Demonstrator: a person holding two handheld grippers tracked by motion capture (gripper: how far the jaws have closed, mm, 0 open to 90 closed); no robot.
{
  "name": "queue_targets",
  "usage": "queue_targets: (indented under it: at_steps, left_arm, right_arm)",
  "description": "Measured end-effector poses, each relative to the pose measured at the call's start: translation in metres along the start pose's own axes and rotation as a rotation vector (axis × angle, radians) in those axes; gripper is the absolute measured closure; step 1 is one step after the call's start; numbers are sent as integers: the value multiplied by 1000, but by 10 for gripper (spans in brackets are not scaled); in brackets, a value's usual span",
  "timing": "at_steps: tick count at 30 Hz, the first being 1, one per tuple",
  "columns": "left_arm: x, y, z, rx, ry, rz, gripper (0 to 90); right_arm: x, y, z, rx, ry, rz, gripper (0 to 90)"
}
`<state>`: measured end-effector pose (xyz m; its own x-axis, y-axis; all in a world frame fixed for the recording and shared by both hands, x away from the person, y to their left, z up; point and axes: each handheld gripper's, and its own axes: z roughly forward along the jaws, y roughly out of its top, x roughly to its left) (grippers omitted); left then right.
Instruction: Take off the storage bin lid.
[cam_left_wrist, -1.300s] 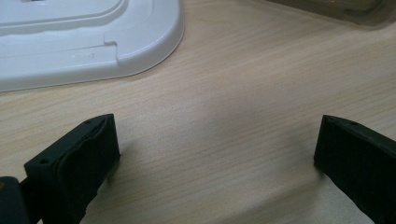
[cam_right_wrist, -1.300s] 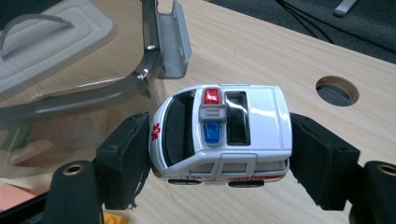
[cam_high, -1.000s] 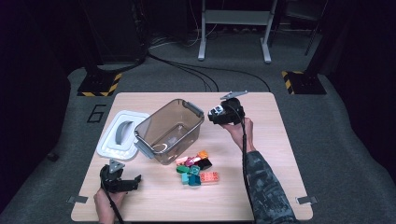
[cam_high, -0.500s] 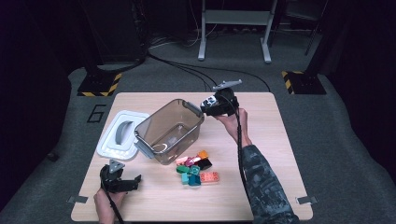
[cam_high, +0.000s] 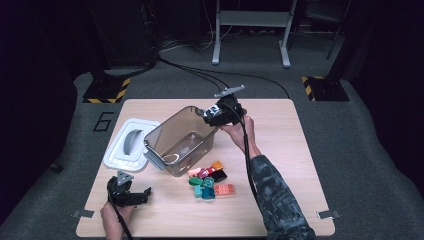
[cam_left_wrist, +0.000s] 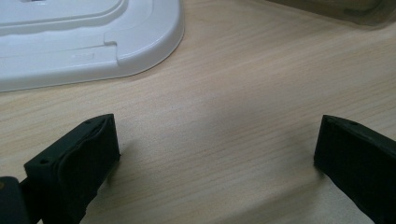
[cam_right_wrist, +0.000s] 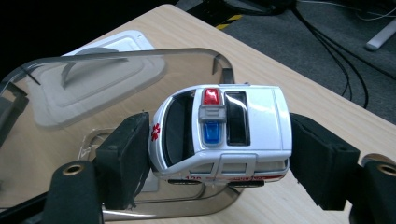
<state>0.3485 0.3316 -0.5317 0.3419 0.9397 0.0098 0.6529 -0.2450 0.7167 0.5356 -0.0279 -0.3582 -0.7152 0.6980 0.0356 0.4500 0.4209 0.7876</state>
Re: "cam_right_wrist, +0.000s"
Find white floor cables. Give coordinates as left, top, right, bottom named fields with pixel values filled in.
left=295, top=0, right=396, bottom=22

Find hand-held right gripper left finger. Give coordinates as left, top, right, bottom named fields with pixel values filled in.
left=94, top=111, right=153, bottom=211

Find translucent grey storage box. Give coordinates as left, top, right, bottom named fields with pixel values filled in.
left=0, top=47, right=247, bottom=222

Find hazard striped stand base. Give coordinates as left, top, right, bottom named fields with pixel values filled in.
left=186, top=0, right=244, bottom=31

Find white storage box lid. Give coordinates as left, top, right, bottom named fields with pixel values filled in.
left=26, top=29, right=166, bottom=130

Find grey metal stand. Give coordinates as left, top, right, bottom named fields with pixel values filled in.
left=364, top=18, right=396, bottom=52

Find black floor cable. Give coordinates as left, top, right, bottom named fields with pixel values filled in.
left=292, top=6, right=372, bottom=110
left=295, top=6, right=396, bottom=81

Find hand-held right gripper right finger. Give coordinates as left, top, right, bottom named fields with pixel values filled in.
left=289, top=112, right=361, bottom=211

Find white toy ambulance car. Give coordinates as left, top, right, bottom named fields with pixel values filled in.
left=148, top=83, right=293, bottom=188

